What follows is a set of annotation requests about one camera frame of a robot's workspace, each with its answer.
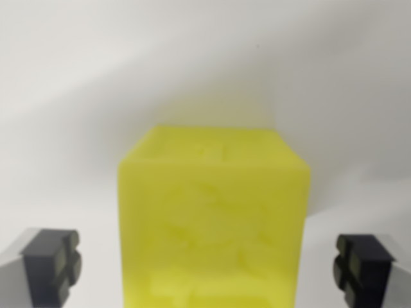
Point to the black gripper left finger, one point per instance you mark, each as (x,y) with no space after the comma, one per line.
(45,269)

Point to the yellow cube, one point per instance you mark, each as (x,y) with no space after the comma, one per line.
(212,218)

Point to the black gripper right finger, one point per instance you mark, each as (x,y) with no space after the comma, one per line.
(369,272)

